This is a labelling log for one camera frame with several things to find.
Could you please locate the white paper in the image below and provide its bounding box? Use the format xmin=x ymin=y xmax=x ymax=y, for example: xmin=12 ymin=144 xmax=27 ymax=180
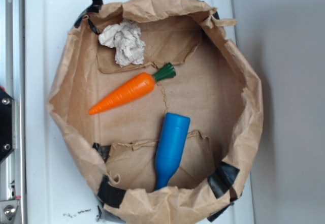
xmin=99 ymin=19 xmax=146 ymax=67

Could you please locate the brown paper bag liner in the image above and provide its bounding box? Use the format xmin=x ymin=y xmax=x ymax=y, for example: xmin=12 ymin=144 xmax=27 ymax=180
xmin=47 ymin=0 xmax=264 ymax=223

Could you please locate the blue plastic toy bottle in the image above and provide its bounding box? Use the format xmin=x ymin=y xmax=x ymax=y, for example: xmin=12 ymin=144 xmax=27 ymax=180
xmin=155 ymin=113 xmax=190 ymax=190

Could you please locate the orange plastic toy carrot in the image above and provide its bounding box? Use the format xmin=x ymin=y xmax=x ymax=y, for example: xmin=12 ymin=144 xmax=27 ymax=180
xmin=88 ymin=62 xmax=176 ymax=115

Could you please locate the metal frame rail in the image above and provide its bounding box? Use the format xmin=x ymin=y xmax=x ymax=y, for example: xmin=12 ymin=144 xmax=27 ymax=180
xmin=1 ymin=0 xmax=27 ymax=223

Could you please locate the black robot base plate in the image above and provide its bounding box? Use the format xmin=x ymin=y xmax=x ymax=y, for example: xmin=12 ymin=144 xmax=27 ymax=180
xmin=0 ymin=87 xmax=13 ymax=163

